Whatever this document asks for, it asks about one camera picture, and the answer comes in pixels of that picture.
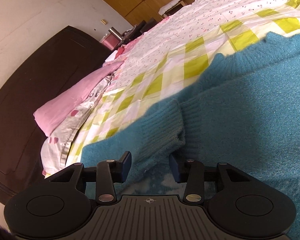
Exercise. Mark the white floral bed sheet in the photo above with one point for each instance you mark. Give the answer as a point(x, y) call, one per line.
point(202, 12)

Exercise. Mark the metal cup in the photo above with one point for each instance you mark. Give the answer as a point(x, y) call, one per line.
point(115, 33)

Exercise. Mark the pink pillow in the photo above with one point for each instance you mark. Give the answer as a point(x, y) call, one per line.
point(72, 95)

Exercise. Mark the dark nightstand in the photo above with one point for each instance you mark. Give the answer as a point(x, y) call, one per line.
point(142, 27)

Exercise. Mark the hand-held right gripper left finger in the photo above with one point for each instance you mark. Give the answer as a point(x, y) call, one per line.
point(127, 166)

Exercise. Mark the dark wooden headboard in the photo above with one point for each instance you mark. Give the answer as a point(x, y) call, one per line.
point(27, 85)

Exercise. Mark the blue fuzzy sweater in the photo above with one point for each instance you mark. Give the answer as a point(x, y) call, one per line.
point(240, 110)

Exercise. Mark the wooden stool with white cushion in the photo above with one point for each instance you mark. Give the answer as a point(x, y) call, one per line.
point(171, 3)

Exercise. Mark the wall switch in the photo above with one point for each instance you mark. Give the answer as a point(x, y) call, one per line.
point(104, 22)

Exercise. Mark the grey printed pillowcase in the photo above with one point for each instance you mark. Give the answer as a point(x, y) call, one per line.
point(72, 127)

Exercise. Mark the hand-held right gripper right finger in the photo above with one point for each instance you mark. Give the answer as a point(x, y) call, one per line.
point(173, 167)

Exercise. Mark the pink storage box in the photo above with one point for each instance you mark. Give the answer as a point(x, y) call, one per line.
point(110, 42)

